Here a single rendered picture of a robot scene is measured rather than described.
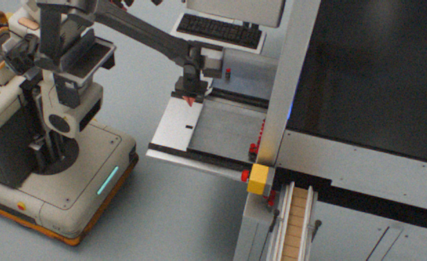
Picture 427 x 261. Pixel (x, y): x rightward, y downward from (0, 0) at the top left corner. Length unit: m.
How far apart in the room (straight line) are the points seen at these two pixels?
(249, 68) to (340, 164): 0.75
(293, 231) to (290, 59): 0.60
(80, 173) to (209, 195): 0.72
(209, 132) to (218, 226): 0.89
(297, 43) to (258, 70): 0.89
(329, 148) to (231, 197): 1.31
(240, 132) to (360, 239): 0.61
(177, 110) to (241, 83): 0.31
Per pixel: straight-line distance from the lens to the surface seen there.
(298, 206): 1.76
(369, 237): 2.02
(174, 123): 1.99
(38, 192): 2.59
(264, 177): 1.68
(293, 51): 1.38
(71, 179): 2.60
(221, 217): 2.78
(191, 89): 1.69
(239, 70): 2.23
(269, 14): 2.57
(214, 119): 2.02
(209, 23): 2.55
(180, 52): 1.53
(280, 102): 1.51
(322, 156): 1.66
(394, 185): 1.75
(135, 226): 2.75
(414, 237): 2.00
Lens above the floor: 2.37
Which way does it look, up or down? 50 degrees down
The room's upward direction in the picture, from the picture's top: 7 degrees clockwise
